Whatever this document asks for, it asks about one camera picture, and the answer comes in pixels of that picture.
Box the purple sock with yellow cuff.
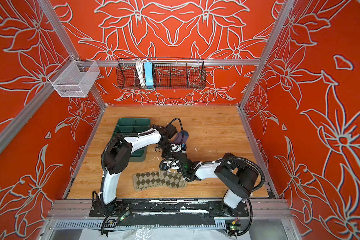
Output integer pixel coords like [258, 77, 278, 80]
[172, 130, 189, 144]

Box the green plastic divider tray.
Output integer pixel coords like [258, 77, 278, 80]
[111, 118, 151, 163]

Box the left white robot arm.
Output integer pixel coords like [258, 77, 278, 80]
[96, 118, 185, 215]

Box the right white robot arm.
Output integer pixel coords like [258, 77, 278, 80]
[159, 152, 265, 210]

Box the beige argyle sock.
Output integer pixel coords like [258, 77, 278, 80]
[133, 171, 188, 191]

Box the light blue box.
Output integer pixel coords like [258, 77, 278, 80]
[144, 62, 154, 88]

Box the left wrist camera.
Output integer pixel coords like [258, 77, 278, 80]
[170, 144, 187, 153]

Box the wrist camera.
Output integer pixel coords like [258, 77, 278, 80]
[170, 144, 187, 153]
[159, 158, 179, 172]

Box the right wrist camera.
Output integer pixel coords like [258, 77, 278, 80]
[159, 158, 179, 172]

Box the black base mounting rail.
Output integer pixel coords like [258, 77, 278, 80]
[89, 199, 250, 226]

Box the black wire wall basket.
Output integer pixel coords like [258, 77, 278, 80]
[116, 58, 207, 90]

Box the white cable bundle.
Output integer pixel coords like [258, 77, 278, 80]
[135, 59, 146, 88]

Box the clear acrylic wall bin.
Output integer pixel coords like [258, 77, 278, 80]
[47, 56, 100, 98]

